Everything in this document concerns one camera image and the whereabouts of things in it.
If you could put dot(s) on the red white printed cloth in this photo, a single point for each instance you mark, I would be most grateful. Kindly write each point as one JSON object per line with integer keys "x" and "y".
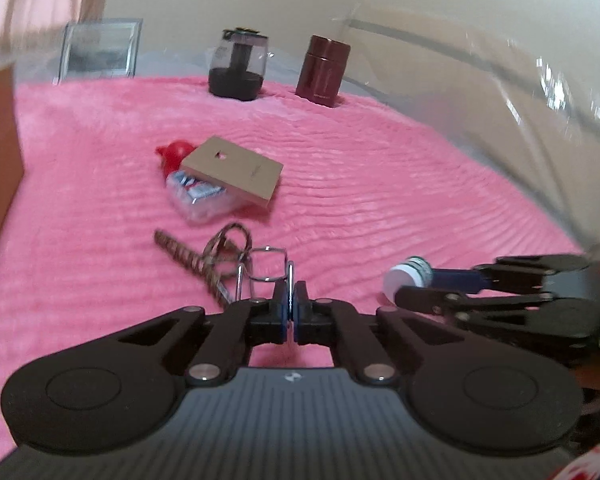
{"x": 590, "y": 462}

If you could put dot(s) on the small teal bottle white cap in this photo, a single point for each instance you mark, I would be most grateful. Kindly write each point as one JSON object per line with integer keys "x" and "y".
{"x": 407, "y": 280}

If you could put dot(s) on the plastic-wrapped headboard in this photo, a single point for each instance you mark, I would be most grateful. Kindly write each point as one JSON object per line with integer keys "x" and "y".
{"x": 480, "y": 70}

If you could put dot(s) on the dark glass jar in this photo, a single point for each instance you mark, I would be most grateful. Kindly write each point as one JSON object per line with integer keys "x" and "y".
{"x": 237, "y": 72}

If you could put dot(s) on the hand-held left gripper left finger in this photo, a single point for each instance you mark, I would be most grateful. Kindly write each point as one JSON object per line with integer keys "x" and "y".
{"x": 280, "y": 310}

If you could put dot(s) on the pink ribbed blanket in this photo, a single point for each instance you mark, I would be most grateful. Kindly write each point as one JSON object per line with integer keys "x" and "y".
{"x": 380, "y": 185}

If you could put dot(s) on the pink curtain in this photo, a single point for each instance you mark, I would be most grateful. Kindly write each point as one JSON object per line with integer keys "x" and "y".
{"x": 35, "y": 5}

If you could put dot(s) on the red toy figure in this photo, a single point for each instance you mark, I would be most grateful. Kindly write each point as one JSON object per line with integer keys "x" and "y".
{"x": 176, "y": 155}

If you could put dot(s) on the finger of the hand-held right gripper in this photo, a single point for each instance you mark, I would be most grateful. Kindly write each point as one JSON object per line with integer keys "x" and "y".
{"x": 455, "y": 280}
{"x": 480, "y": 310}

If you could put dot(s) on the tan cardboard box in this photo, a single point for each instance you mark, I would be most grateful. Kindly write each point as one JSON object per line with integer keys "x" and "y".
{"x": 235, "y": 170}

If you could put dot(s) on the silver picture frame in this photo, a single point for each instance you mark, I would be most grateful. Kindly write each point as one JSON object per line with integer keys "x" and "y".
{"x": 100, "y": 50}

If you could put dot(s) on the maroon canister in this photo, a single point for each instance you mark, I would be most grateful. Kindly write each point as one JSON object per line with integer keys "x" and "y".
{"x": 322, "y": 72}

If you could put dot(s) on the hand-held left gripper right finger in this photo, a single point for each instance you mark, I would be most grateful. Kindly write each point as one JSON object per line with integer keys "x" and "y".
{"x": 304, "y": 310}

